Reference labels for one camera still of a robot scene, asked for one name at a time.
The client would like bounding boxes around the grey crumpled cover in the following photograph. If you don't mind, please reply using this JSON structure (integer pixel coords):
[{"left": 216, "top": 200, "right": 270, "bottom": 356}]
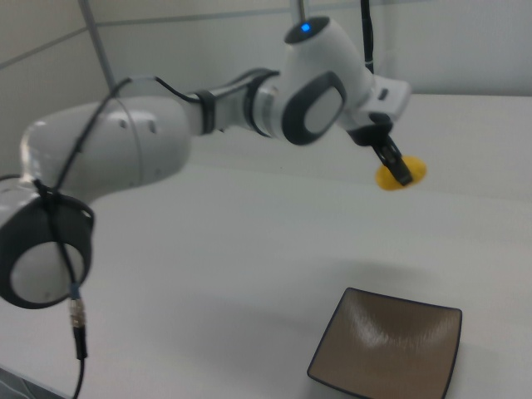
[{"left": 0, "top": 367, "right": 56, "bottom": 399}]

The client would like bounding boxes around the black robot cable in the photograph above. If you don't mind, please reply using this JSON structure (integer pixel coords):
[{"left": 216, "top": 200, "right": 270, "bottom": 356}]
[{"left": 34, "top": 74, "right": 218, "bottom": 399}]

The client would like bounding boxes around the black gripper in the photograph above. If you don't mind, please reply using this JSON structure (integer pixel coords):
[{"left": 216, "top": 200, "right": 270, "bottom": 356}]
[{"left": 347, "top": 114, "right": 414, "bottom": 186}]

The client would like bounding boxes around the black pole with base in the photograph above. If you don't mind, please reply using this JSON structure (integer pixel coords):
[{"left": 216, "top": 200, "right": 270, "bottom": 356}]
[{"left": 358, "top": 0, "right": 377, "bottom": 76}]

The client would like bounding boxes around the brown square ceramic plate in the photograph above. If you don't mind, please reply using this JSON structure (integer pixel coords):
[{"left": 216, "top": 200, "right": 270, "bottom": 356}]
[{"left": 306, "top": 286, "right": 463, "bottom": 399}]

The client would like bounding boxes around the yellow potato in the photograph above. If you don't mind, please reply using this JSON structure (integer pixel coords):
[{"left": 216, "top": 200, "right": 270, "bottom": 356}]
[{"left": 374, "top": 154, "right": 428, "bottom": 193}]

